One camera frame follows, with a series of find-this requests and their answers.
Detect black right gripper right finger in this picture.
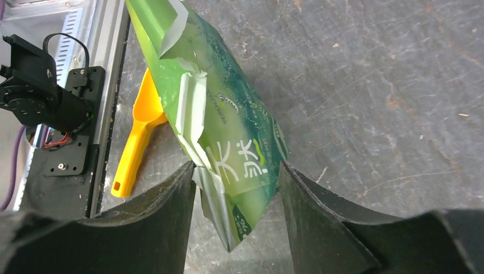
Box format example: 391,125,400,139
279,162,483,273

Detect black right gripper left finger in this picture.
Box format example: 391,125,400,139
1,162,196,273

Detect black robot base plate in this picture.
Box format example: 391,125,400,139
16,66,120,220

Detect green cat litter bag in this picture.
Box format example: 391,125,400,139
126,1,288,251

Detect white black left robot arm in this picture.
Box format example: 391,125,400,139
1,34,92,133

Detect yellow plastic scoop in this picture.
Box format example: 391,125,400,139
111,69,167,198

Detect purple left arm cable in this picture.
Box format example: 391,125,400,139
0,0,27,212

